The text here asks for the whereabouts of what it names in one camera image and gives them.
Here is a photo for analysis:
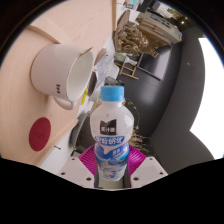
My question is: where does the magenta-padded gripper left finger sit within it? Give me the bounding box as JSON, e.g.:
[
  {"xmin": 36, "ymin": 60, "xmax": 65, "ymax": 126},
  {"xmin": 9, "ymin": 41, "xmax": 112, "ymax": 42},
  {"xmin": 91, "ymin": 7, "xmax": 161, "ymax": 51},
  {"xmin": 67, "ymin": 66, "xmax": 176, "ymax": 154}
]
[{"xmin": 57, "ymin": 145, "xmax": 100, "ymax": 190}]

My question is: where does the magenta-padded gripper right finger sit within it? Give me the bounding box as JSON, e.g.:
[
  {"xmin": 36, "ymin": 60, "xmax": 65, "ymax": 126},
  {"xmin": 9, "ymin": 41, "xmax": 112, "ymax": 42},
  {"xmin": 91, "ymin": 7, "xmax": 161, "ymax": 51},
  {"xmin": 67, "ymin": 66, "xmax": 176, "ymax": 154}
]
[{"xmin": 125, "ymin": 145, "xmax": 169, "ymax": 190}]

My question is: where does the white drink bottle blue cap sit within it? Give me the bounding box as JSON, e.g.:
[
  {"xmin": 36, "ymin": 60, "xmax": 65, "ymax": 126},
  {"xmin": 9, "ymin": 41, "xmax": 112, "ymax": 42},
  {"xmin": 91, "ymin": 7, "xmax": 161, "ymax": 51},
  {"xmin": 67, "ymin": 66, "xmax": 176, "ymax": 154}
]
[{"xmin": 90, "ymin": 85, "xmax": 135, "ymax": 183}]

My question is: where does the grey plant pot saucer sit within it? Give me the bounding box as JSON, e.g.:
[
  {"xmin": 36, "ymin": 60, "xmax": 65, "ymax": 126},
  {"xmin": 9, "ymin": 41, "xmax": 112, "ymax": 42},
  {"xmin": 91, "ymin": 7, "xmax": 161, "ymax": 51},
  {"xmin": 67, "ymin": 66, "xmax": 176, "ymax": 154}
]
[{"xmin": 68, "ymin": 111, "xmax": 83, "ymax": 148}]

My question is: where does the flat round red coaster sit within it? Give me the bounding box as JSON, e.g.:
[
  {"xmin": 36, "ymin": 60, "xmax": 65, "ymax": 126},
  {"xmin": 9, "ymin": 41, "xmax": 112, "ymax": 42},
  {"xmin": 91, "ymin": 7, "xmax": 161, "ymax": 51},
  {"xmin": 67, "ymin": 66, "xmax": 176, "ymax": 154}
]
[{"xmin": 28, "ymin": 116, "xmax": 52, "ymax": 153}]

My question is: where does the small yellow strip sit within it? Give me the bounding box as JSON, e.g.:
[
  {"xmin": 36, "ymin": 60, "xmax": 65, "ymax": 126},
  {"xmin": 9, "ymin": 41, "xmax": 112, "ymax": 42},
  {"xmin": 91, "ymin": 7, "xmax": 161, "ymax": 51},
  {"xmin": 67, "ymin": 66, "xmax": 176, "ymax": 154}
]
[{"xmin": 80, "ymin": 88, "xmax": 89, "ymax": 106}]

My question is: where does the tan wooden drawing board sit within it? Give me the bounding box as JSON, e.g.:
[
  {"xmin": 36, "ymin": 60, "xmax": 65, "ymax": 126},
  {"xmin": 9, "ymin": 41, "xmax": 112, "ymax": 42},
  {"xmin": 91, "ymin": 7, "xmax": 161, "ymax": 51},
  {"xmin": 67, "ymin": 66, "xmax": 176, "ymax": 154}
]
[{"xmin": 0, "ymin": 0, "xmax": 118, "ymax": 168}]

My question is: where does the long ceiling strip light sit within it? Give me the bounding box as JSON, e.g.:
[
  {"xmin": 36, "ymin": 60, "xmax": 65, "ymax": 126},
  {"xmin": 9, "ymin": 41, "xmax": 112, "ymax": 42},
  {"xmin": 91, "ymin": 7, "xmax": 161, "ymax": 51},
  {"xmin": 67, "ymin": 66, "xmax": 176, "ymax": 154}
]
[{"xmin": 189, "ymin": 36, "xmax": 224, "ymax": 160}]

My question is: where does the wooden easel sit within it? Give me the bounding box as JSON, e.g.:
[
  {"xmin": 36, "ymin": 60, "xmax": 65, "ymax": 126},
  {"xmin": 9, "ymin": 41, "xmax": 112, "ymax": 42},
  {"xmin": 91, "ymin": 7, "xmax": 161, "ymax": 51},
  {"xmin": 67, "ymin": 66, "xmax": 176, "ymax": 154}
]
[{"xmin": 118, "ymin": 59, "xmax": 140, "ymax": 81}]

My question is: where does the white ceramic mug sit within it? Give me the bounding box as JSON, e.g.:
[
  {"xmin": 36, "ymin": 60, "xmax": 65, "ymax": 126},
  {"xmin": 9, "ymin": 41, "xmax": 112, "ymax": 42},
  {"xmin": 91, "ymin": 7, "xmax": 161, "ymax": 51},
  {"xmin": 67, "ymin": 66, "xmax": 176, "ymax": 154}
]
[{"xmin": 29, "ymin": 43, "xmax": 96, "ymax": 111}]

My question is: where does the printed newspaper sheet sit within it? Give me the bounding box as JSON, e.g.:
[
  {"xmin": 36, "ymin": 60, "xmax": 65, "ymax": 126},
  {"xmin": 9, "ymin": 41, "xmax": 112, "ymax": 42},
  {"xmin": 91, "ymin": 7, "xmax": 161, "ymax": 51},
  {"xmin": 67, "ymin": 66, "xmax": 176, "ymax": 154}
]
[{"xmin": 94, "ymin": 51, "xmax": 118, "ymax": 84}]

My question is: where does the small golden spoon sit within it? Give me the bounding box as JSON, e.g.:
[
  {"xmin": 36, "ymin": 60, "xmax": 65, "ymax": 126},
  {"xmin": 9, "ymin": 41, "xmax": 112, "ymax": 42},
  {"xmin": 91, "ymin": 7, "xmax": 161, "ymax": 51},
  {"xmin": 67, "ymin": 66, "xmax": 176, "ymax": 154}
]
[{"xmin": 79, "ymin": 46, "xmax": 94, "ymax": 57}]

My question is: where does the brown wooden model sculpture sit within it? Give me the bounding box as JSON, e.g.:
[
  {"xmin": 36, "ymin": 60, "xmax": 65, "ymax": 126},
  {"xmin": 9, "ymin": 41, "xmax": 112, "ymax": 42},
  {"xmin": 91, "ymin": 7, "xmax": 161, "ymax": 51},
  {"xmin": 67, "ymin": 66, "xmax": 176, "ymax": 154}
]
[{"xmin": 113, "ymin": 9, "xmax": 158, "ymax": 58}]

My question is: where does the pale cabinet with pictures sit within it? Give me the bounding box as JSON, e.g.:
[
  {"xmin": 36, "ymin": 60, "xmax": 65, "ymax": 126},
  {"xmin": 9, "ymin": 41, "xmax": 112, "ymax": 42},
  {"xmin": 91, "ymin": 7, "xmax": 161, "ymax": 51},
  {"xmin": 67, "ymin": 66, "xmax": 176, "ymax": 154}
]
[{"xmin": 133, "ymin": 9, "xmax": 184, "ymax": 44}]

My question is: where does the black wall screen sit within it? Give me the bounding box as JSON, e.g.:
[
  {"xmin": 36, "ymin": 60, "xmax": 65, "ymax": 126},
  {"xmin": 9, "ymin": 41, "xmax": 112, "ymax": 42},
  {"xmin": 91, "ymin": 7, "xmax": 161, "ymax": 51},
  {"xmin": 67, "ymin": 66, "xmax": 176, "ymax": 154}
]
[{"xmin": 137, "ymin": 43, "xmax": 181, "ymax": 82}]

